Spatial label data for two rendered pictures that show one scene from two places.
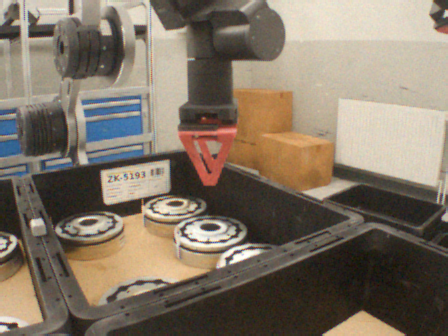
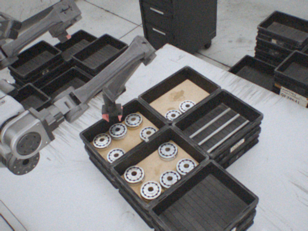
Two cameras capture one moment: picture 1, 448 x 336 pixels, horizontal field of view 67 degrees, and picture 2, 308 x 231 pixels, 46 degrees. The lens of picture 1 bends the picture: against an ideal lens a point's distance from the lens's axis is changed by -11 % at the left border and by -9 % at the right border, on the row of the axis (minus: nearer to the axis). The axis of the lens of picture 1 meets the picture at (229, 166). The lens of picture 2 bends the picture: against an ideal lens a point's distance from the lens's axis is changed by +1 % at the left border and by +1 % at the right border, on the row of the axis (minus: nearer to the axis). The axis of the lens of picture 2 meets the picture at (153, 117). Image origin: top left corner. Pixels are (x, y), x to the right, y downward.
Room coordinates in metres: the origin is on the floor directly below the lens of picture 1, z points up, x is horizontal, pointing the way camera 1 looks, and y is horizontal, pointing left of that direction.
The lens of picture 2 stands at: (0.23, 1.36, 2.35)
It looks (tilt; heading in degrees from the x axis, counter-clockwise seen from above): 47 degrees down; 272
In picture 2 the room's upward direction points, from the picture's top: 9 degrees counter-clockwise
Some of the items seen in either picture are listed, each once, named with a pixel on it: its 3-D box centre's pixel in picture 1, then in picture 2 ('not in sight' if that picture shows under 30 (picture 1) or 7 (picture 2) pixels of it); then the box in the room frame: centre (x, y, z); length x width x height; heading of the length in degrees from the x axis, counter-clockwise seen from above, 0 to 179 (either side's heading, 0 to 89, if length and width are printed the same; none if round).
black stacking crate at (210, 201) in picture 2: not in sight; (203, 211); (0.09, 0.58, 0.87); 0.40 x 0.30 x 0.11; 34
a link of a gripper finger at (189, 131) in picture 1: (210, 146); (116, 114); (0.46, 0.02, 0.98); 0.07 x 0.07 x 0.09; 87
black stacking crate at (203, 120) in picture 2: not in sight; (217, 127); (-0.07, 0.11, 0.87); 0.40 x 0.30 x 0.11; 34
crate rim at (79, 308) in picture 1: (159, 202); (123, 130); (0.43, 0.09, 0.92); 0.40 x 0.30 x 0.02; 34
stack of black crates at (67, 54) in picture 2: not in sight; (79, 59); (0.92, -1.42, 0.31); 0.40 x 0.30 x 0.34; 42
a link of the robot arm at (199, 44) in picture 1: (212, 38); (109, 96); (0.47, 0.02, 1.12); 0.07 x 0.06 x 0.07; 42
